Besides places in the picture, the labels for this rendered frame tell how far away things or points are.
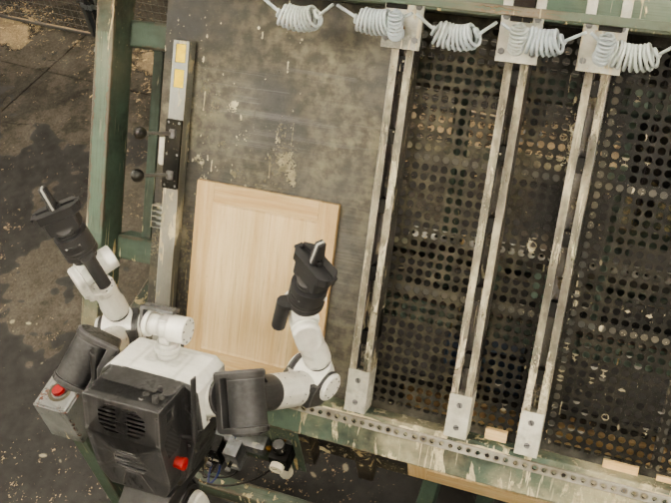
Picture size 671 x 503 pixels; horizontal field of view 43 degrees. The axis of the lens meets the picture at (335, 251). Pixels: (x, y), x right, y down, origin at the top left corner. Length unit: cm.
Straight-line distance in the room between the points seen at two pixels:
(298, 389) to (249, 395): 19
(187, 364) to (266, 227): 55
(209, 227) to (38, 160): 265
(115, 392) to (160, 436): 15
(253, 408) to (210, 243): 69
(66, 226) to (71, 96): 330
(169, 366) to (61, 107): 349
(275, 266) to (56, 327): 186
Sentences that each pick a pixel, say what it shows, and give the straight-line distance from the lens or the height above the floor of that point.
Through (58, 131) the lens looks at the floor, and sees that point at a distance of 521.
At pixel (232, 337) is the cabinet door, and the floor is 98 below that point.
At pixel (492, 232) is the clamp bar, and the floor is 139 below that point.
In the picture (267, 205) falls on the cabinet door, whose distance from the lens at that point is 241.
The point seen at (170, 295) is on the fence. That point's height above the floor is 107.
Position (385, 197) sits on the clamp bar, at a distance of 227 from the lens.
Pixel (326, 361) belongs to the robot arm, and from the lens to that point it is 217.
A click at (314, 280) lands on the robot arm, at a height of 157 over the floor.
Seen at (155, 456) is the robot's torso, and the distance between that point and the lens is 201.
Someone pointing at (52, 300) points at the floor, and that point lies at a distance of 424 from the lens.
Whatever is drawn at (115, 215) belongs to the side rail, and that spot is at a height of 120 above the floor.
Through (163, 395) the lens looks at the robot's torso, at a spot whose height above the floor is 140.
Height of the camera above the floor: 297
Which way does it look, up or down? 47 degrees down
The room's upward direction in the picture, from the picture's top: 8 degrees counter-clockwise
